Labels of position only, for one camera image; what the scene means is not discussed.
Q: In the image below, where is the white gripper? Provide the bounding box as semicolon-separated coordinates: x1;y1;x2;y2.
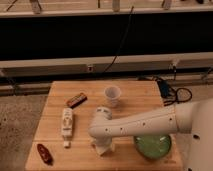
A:
91;138;115;151

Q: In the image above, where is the white sponge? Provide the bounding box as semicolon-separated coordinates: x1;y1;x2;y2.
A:
96;146;114;156

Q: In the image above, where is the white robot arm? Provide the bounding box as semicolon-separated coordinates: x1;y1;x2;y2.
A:
88;98;213;171

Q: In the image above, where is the white tube bottle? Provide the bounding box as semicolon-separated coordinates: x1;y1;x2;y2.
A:
61;108;73;148

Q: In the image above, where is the brown chocolate bar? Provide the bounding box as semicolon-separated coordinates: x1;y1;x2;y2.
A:
66;93;87;108

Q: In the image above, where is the green bowl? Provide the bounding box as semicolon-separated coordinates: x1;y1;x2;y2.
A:
133;135;172;160

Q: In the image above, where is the dark red oblong object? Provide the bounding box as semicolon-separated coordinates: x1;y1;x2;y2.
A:
37;144;53;165

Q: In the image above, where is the black hanging cable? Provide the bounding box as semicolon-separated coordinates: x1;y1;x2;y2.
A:
103;5;135;73

